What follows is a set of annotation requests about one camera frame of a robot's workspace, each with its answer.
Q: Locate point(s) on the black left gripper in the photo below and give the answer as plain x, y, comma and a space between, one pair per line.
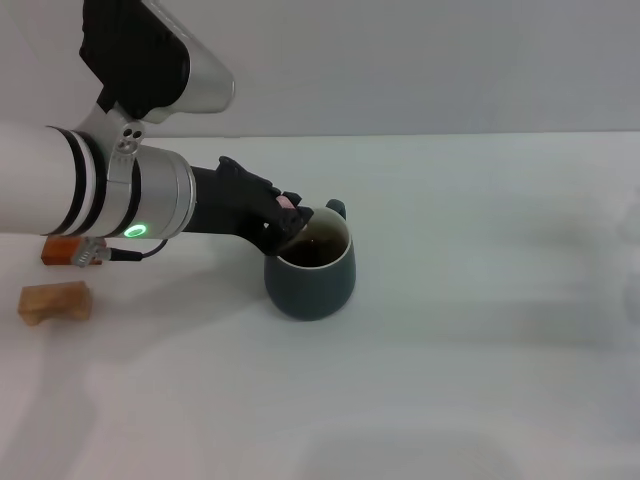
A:
225, 200

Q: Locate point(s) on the dark grey ceramic coffee cup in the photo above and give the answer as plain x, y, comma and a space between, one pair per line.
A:
310, 292

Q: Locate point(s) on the light wooden spoon rest block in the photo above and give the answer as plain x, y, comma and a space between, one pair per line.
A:
55, 300

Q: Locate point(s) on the reddish-brown wooden block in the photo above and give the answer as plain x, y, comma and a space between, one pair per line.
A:
57, 251

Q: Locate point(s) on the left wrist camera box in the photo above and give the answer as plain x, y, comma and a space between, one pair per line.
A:
140, 60

